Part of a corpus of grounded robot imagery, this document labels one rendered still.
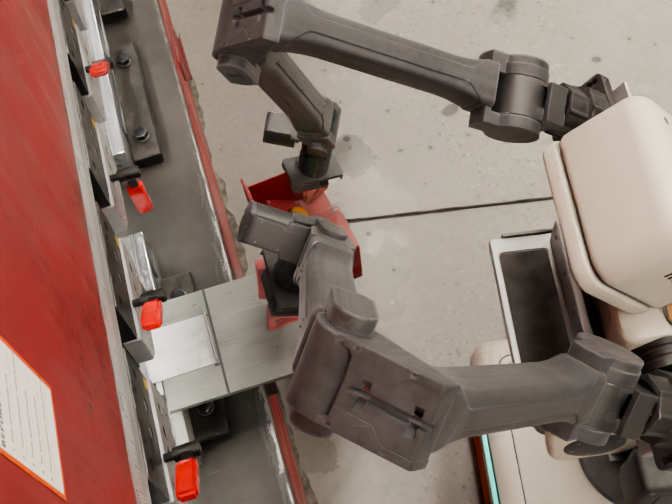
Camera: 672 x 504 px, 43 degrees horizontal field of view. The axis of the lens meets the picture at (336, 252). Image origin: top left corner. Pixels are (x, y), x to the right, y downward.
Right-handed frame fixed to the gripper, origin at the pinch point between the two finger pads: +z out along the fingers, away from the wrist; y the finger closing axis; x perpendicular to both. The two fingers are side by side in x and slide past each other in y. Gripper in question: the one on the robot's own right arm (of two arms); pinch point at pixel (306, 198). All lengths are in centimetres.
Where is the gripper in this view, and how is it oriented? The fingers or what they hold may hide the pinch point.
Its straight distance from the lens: 168.4
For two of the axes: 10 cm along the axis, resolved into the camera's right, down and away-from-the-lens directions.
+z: -1.6, 5.9, 7.9
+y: -9.1, 2.2, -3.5
